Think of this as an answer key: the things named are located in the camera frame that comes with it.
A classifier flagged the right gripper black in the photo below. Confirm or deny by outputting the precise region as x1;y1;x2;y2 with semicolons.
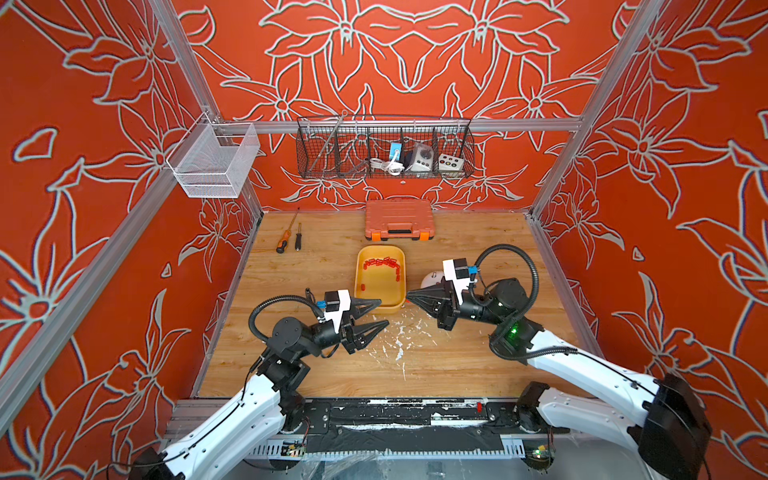
410;282;507;338

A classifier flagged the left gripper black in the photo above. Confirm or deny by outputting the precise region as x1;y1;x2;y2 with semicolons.
293;301;386;364

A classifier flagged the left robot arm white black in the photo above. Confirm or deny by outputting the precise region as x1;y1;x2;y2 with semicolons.
126;290;389;479

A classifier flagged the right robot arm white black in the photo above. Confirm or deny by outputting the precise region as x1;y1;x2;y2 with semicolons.
406;244;712;479

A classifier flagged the white dome screw fixture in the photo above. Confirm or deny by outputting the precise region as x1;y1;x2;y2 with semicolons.
420;271;445;289

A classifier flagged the red sleeves pile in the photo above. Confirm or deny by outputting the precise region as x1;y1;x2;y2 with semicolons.
363;257;401;282

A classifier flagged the yellow plastic tray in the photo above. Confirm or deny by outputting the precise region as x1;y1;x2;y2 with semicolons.
353;245;407;314

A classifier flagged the orange tool case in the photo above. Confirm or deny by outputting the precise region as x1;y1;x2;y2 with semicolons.
364;198;436;242

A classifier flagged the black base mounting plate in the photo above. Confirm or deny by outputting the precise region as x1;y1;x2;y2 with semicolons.
283;398;570;458

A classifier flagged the white button box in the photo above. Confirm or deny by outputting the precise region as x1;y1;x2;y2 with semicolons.
437;154;464;178

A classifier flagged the white round dial device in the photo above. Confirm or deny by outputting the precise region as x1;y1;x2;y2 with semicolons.
409;144;434;173

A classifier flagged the blue white small box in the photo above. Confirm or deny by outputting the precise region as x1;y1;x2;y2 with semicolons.
389;142;402;163

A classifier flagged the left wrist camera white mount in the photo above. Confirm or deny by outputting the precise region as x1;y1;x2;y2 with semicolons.
316;289;351;333

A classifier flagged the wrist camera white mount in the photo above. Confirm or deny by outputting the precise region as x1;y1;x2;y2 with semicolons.
316;289;351;333
443;258;478;305

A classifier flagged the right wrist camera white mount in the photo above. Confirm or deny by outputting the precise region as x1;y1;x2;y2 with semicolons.
443;258;478;305

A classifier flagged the black handled screwdriver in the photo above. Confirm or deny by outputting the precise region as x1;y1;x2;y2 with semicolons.
294;223;303;251

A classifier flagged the orange handled screwdriver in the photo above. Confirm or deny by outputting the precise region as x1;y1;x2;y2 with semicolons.
275;211;299;254

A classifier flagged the black wire wall basket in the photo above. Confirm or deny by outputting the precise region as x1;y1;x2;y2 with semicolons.
296;114;476;180

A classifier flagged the clear acrylic wall box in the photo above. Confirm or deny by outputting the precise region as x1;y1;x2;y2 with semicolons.
167;123;261;199

